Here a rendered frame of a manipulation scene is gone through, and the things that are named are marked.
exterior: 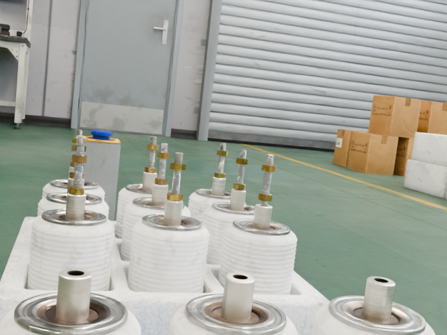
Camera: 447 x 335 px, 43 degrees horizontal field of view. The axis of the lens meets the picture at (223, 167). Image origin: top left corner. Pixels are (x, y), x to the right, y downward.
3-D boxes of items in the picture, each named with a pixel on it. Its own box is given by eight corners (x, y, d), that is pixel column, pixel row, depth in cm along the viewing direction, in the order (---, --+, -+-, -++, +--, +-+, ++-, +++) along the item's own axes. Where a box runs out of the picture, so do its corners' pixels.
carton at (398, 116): (416, 138, 436) (422, 99, 433) (389, 135, 428) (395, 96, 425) (393, 135, 464) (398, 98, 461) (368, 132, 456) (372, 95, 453)
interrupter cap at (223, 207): (248, 207, 90) (249, 202, 90) (269, 217, 83) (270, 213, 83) (204, 205, 87) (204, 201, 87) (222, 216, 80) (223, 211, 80)
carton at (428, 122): (453, 142, 447) (459, 104, 444) (426, 139, 441) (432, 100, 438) (430, 139, 476) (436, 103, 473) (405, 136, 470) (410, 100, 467)
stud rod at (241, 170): (242, 199, 85) (248, 149, 84) (238, 200, 84) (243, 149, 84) (237, 198, 86) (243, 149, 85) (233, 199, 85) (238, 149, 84)
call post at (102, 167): (67, 305, 106) (81, 140, 103) (68, 292, 113) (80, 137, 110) (106, 305, 108) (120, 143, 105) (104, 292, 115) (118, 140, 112)
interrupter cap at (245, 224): (283, 240, 69) (284, 235, 69) (224, 230, 71) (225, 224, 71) (295, 230, 76) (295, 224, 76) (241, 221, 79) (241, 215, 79)
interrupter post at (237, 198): (240, 209, 87) (243, 188, 86) (247, 213, 85) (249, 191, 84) (225, 209, 86) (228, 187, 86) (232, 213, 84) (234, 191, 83)
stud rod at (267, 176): (262, 213, 73) (269, 155, 72) (257, 211, 74) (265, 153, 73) (268, 213, 74) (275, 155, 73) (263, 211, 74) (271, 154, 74)
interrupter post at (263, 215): (267, 233, 72) (271, 208, 72) (249, 230, 73) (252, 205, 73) (271, 230, 75) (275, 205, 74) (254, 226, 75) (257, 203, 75)
